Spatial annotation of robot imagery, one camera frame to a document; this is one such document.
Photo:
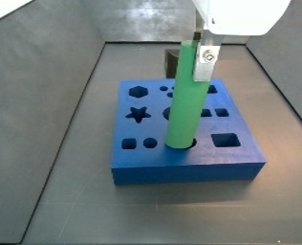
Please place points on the blue foam shape board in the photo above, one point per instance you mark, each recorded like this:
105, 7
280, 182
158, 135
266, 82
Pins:
225, 152

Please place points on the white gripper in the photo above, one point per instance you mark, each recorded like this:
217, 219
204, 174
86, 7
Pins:
230, 17

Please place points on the green oval rod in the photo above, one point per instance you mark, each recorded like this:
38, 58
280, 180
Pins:
188, 100

